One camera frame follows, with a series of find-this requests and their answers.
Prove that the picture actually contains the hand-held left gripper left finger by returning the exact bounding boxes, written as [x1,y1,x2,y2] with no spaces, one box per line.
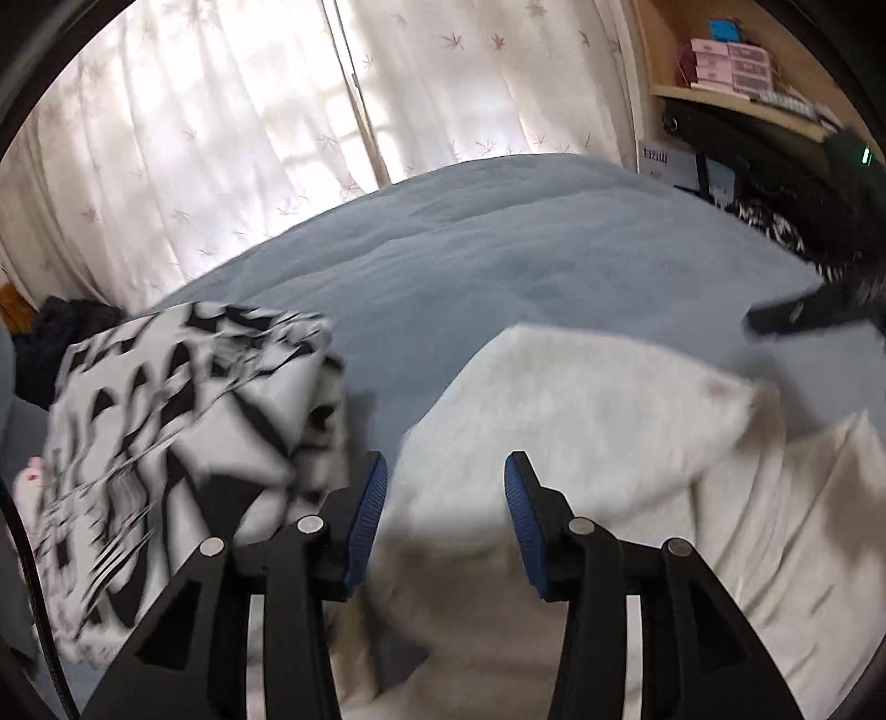
[83,450,389,720]

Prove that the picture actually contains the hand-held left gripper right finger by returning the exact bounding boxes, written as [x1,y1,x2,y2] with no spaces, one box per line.
[504,450,807,720]

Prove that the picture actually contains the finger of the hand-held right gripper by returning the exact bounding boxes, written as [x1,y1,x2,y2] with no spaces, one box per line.
[744,272,886,342]

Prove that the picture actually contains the light grey zip hoodie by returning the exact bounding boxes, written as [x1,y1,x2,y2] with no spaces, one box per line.
[338,322,886,720]

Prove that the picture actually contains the black clothes heap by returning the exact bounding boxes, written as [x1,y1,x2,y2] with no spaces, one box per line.
[12,296,136,406]

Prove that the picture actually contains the black and white patterned cloth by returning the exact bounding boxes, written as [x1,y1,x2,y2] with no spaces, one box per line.
[732,196,812,259]

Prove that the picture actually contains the stack of papers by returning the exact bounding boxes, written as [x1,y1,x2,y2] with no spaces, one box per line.
[758,89,842,129]

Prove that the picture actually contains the wooden bookshelf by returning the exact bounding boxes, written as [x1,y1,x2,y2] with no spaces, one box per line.
[633,0,880,143]

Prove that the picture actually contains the pink drawer organizer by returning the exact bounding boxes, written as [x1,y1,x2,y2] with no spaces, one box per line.
[677,38,775,96]

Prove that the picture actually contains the white cardboard box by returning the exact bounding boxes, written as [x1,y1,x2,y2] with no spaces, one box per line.
[638,144,695,193]

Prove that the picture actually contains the black and white printed garment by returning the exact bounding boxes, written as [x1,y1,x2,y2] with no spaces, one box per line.
[33,303,348,667]

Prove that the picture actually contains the blue bed blanket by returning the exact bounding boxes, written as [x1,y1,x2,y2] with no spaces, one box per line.
[0,152,886,666]

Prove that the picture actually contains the white and pink cat plush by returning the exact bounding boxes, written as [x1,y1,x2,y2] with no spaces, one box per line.
[10,453,53,520]

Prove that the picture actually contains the white leaf-print curtain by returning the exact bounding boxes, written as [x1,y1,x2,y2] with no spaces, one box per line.
[0,0,641,316]

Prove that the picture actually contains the orange knitted cloth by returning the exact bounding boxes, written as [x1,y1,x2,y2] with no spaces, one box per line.
[0,282,30,328]

